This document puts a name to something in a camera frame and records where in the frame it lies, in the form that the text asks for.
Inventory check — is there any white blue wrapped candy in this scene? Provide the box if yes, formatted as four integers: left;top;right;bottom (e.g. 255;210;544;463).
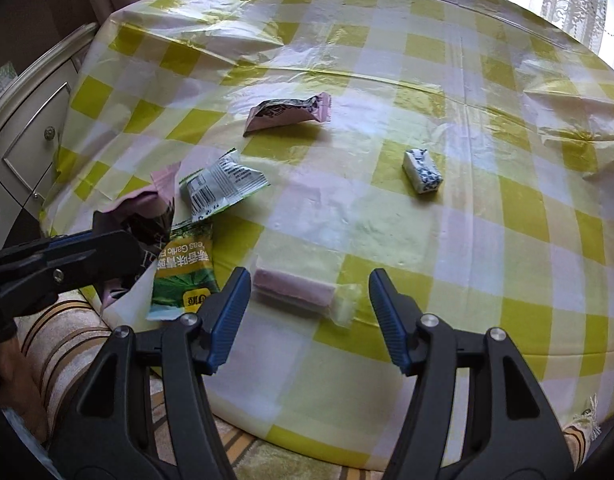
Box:
403;148;445;195

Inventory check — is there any black snack packet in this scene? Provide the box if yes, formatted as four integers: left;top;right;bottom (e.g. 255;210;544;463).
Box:
92;205;175;311

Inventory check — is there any white cabinet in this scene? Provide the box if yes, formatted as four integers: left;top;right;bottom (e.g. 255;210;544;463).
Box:
0;22;100;246

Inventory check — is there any green white snack packet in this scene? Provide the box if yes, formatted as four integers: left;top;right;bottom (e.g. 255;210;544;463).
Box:
179;147;270;223

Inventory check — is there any green patterned item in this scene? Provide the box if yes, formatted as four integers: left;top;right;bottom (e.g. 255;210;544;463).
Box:
0;60;18;106

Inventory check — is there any green pea snack packet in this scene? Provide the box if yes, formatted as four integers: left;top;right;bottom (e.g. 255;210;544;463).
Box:
146;222;222;322

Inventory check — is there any crumpled pink snack packet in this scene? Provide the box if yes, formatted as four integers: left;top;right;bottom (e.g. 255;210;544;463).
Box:
94;162;182;221

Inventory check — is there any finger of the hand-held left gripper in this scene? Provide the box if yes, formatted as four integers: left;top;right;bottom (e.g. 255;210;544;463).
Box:
0;242;145;306
0;230;132;263

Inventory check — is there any striped beige blanket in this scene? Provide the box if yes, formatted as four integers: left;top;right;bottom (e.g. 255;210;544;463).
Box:
12;290;602;480

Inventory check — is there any pink wafer clear wrapper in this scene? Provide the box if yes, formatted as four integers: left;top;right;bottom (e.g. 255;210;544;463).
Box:
251;260;362;330

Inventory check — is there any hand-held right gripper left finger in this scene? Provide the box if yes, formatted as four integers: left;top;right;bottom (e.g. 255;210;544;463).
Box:
49;266;252;480

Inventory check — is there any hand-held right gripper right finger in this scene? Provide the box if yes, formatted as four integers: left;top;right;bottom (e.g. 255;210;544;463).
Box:
368;267;575;480

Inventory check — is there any yellow checked tablecloth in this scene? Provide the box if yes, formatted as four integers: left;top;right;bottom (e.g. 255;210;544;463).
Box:
39;0;614;468

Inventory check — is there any person's left hand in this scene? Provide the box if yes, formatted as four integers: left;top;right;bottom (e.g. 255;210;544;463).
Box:
0;340;50;441

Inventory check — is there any white lace curtain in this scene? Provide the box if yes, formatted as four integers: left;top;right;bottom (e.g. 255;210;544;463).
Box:
532;0;614;56

